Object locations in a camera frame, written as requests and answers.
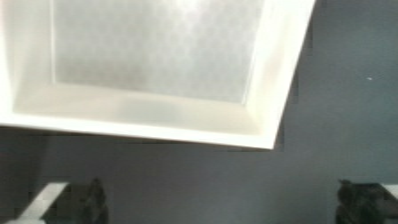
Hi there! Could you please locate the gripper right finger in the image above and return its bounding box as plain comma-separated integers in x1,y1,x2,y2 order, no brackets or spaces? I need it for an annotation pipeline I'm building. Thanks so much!
334,180,398,224

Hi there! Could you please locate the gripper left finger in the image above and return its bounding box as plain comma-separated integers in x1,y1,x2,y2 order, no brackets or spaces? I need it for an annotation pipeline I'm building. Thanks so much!
10,178,112,224

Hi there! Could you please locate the white drawer box rear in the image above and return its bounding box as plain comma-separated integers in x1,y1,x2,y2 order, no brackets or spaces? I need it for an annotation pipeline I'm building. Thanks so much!
0,0,316,149

